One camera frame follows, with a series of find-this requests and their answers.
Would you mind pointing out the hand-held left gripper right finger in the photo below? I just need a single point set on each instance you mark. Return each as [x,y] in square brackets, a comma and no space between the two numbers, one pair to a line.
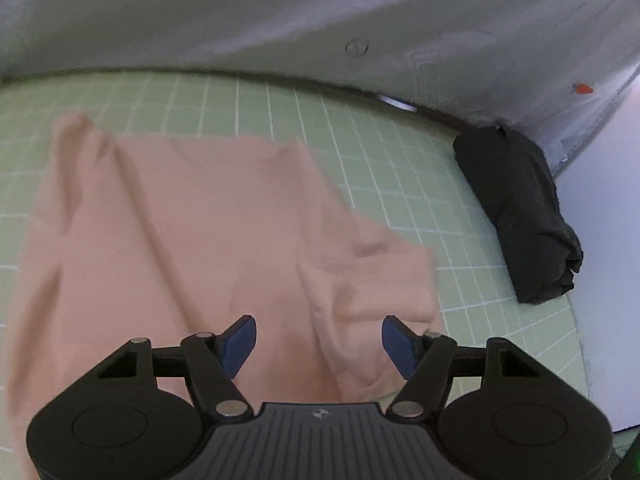
[399,350]

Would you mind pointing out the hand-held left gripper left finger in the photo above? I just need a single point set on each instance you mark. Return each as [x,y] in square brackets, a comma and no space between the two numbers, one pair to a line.
[241,346]

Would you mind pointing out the beige sweater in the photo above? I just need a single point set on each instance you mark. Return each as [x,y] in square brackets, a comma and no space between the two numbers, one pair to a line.
[200,235]

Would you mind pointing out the black folded garment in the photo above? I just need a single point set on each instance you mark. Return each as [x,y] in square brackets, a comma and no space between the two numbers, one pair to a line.
[520,200]

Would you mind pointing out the carrot printed grey sheet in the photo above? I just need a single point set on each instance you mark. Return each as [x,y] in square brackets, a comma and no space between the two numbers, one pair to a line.
[250,15]

